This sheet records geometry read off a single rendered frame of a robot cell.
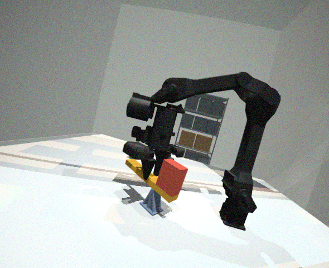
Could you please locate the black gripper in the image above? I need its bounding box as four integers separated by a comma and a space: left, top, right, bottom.
123, 124, 184, 180

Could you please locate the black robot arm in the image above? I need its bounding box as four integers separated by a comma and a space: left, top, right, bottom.
126, 72, 281, 231

